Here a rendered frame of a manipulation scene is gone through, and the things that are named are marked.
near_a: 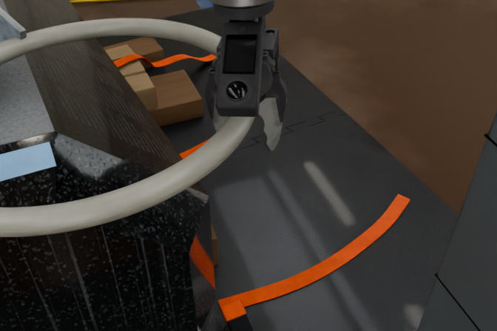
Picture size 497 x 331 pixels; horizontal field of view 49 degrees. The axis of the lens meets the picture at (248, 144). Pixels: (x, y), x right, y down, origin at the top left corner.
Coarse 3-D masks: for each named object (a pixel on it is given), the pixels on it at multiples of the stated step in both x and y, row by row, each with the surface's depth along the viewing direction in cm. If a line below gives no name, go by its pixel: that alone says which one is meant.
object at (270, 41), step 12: (216, 12) 62; (228, 12) 61; (240, 12) 60; (252, 12) 61; (264, 12) 61; (264, 24) 69; (264, 36) 68; (276, 36) 68; (264, 48) 66; (276, 48) 69; (216, 60) 66; (264, 60) 65; (276, 60) 70; (216, 72) 66; (264, 72) 65; (264, 84) 66
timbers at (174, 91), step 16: (144, 48) 248; (160, 48) 248; (144, 64) 247; (160, 80) 225; (176, 80) 225; (160, 96) 216; (176, 96) 216; (192, 96) 216; (160, 112) 211; (176, 112) 214; (192, 112) 217
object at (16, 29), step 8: (0, 8) 88; (0, 16) 88; (8, 16) 88; (0, 24) 89; (8, 24) 87; (16, 24) 87; (0, 32) 91; (8, 32) 89; (16, 32) 87; (24, 32) 87; (0, 40) 90; (0, 64) 87
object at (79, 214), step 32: (32, 32) 89; (64, 32) 90; (96, 32) 91; (128, 32) 91; (160, 32) 89; (192, 32) 86; (224, 128) 64; (192, 160) 59; (128, 192) 56; (160, 192) 57; (0, 224) 54; (32, 224) 54; (64, 224) 54; (96, 224) 55
